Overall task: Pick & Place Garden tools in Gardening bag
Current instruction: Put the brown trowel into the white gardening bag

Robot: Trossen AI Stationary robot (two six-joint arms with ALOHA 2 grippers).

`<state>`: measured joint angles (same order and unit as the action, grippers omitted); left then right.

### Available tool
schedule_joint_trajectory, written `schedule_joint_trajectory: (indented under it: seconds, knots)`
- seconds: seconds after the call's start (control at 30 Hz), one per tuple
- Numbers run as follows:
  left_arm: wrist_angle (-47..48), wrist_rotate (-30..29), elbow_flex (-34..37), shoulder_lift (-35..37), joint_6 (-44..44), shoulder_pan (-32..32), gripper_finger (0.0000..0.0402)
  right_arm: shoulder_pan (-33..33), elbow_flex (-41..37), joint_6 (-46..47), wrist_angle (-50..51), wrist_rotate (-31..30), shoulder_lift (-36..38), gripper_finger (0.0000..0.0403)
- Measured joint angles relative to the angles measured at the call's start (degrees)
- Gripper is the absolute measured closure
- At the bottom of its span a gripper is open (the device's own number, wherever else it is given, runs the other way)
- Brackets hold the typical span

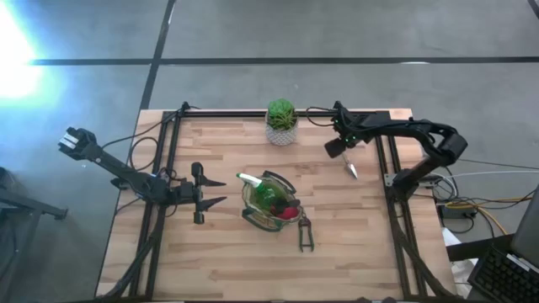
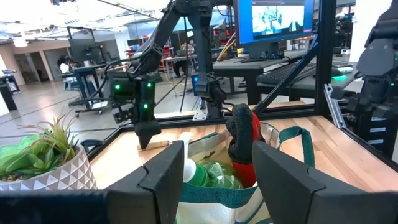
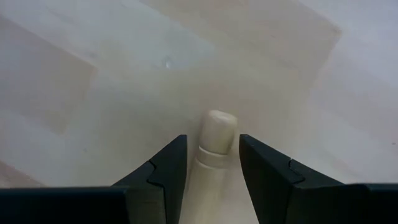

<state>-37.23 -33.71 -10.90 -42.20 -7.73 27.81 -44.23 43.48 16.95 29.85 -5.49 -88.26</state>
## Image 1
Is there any wooden-handled metal trowel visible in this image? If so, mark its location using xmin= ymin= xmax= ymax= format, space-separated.
xmin=341 ymin=151 xmax=360 ymax=180

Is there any red and black glove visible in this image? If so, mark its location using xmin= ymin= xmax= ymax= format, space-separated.
xmin=270 ymin=199 xmax=302 ymax=221

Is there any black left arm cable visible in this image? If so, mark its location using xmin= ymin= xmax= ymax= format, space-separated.
xmin=100 ymin=107 xmax=186 ymax=172

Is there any yellow cable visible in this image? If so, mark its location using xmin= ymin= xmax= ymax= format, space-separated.
xmin=443 ymin=196 xmax=536 ymax=237

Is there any succulent in white patterned pot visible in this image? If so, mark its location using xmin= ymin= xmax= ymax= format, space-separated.
xmin=264 ymin=98 xmax=300 ymax=147

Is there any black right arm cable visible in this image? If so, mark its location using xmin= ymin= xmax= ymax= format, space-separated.
xmin=305 ymin=105 xmax=339 ymax=128

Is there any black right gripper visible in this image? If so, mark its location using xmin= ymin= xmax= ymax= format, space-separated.
xmin=323 ymin=102 xmax=372 ymax=159

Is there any white paper sheet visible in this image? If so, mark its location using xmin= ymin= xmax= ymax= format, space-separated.
xmin=440 ymin=226 xmax=480 ymax=296

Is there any green spray bottle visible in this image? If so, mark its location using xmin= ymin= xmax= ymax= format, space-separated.
xmin=235 ymin=172 xmax=280 ymax=212

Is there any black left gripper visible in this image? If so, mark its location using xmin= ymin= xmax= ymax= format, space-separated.
xmin=176 ymin=162 xmax=229 ymax=226

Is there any black metal stand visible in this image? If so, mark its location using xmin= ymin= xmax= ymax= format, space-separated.
xmin=0 ymin=166 xmax=69 ymax=303

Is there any black laptop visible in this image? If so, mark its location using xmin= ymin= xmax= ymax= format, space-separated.
xmin=467 ymin=183 xmax=539 ymax=303

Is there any white cable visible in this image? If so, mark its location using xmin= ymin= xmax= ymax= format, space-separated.
xmin=445 ymin=169 xmax=539 ymax=181

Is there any black aluminium table frame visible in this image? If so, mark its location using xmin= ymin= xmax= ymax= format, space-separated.
xmin=99 ymin=100 xmax=461 ymax=302

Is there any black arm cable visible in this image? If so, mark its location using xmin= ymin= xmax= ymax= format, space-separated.
xmin=100 ymin=107 xmax=186 ymax=172
xmin=305 ymin=105 xmax=339 ymax=128

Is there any black power box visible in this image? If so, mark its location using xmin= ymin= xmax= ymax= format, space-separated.
xmin=437 ymin=203 xmax=467 ymax=221

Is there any beige green-trimmed gardening bag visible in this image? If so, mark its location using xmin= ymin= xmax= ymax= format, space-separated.
xmin=240 ymin=169 xmax=306 ymax=233

